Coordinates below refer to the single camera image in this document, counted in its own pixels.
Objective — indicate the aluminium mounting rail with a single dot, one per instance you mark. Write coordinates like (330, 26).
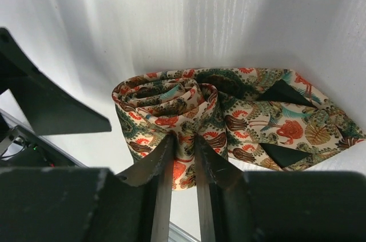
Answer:
(176, 234)

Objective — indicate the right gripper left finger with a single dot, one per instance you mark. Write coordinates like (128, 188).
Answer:
(89, 204)

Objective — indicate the floral patterned tie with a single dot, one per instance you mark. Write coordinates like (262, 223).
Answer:
(273, 118)

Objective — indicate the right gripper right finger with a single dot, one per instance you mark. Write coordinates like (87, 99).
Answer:
(237, 205)

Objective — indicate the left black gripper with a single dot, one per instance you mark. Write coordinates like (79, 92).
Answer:
(48, 109)

